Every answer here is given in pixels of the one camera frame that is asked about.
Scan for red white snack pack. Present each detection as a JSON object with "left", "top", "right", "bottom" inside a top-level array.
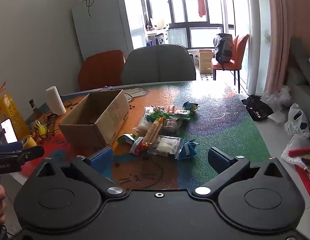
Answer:
[{"left": 130, "top": 137, "right": 152, "bottom": 155}]

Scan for long white blueberry bread pack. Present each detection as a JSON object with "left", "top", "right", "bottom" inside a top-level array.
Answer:
[{"left": 133, "top": 106, "right": 156, "bottom": 135}]

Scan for clear white cake packet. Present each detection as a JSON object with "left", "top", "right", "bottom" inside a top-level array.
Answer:
[{"left": 147, "top": 135, "right": 184, "bottom": 157}]

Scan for purple mochi packet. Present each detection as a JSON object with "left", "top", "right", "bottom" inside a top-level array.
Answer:
[{"left": 161, "top": 119, "right": 183, "bottom": 134}]

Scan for green snack packet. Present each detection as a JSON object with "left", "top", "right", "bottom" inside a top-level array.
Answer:
[{"left": 146, "top": 112, "right": 170, "bottom": 122}]

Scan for yellow striped biscuit pack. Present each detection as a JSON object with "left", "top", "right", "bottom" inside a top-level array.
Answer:
[{"left": 143, "top": 117, "right": 164, "bottom": 144}]

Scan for beige nut snack packet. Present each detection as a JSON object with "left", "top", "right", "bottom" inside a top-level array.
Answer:
[{"left": 152, "top": 107, "right": 165, "bottom": 114}]

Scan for green white round cake packet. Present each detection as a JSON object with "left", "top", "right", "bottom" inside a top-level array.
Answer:
[{"left": 174, "top": 109, "right": 191, "bottom": 120}]

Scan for orange transparent snack packet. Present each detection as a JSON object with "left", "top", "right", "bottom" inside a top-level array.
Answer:
[{"left": 167, "top": 105, "right": 175, "bottom": 114}]

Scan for person left hand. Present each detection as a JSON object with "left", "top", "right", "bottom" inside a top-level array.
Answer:
[{"left": 0, "top": 184, "right": 6, "bottom": 226}]

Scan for smartphone with lit screen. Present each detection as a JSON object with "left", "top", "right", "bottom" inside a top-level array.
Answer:
[{"left": 1, "top": 119, "right": 18, "bottom": 143}]

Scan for yellow tape roll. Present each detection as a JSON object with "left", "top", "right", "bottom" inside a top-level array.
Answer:
[{"left": 21, "top": 135, "right": 37, "bottom": 149}]

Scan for open cardboard box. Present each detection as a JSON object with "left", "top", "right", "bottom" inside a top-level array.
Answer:
[{"left": 58, "top": 90, "right": 130, "bottom": 148}]

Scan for blue triangular snack bag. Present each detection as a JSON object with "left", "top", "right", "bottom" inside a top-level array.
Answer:
[{"left": 175, "top": 139, "right": 198, "bottom": 160}]

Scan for yellow oil bottle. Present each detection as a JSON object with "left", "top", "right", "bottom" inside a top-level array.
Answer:
[{"left": 0, "top": 94, "right": 30, "bottom": 140}]

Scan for dark glass bottle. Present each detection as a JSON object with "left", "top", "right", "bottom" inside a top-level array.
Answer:
[{"left": 29, "top": 99, "right": 43, "bottom": 120}]

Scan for black clothes on floor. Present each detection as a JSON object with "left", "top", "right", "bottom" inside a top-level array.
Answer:
[{"left": 241, "top": 95, "right": 273, "bottom": 121}]

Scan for red item in bag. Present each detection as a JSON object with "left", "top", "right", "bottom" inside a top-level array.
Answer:
[{"left": 288, "top": 148, "right": 310, "bottom": 158}]

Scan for colourful cat table mat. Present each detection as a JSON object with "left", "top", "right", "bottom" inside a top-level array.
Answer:
[{"left": 19, "top": 80, "right": 278, "bottom": 190}]

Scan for white paper towel roll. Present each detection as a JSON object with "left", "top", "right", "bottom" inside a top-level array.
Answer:
[{"left": 45, "top": 86, "right": 66, "bottom": 115}]

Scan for blue green crumpled snack bag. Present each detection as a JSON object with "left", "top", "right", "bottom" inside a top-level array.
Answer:
[{"left": 183, "top": 101, "right": 199, "bottom": 113}]

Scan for small blue pink tissue pack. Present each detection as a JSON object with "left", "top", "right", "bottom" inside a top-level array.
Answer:
[{"left": 100, "top": 86, "right": 114, "bottom": 92}]

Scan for white plastic bag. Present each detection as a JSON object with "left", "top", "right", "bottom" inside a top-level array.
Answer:
[{"left": 284, "top": 103, "right": 310, "bottom": 139}]

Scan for grey sofa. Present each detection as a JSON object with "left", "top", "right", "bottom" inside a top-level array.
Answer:
[{"left": 286, "top": 37, "right": 310, "bottom": 119}]

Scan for cardboard box on floor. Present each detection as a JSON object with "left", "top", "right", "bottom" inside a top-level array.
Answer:
[{"left": 198, "top": 49, "right": 214, "bottom": 74}]

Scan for grey upholstered chair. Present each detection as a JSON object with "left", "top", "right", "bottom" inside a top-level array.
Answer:
[{"left": 121, "top": 44, "right": 196, "bottom": 85}]

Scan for black grey backpack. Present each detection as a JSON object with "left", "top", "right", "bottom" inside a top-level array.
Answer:
[{"left": 213, "top": 33, "right": 234, "bottom": 70}]

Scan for orange chair by window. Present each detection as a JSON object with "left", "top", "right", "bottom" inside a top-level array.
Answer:
[{"left": 211, "top": 34, "right": 250, "bottom": 93}]

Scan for white refrigerator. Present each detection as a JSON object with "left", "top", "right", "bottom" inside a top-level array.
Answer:
[{"left": 72, "top": 0, "right": 146, "bottom": 60}]

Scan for pink curtain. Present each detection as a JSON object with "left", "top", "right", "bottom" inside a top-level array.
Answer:
[{"left": 264, "top": 0, "right": 310, "bottom": 93}]

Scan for black wire rack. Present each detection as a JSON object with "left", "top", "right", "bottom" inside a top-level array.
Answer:
[{"left": 31, "top": 113, "right": 59, "bottom": 142}]

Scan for orange chair by wall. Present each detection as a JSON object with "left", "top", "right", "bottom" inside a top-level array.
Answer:
[{"left": 78, "top": 50, "right": 126, "bottom": 91}]

